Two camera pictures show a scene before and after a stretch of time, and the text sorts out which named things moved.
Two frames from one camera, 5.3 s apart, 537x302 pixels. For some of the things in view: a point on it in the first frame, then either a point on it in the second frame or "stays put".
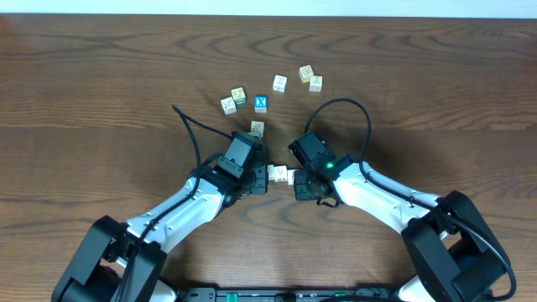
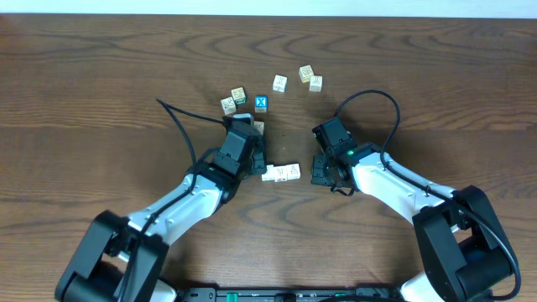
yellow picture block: [305, 73] stays put
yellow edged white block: [280, 174] stays put
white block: [270, 169] stays put
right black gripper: [302, 190] -> [318, 174]
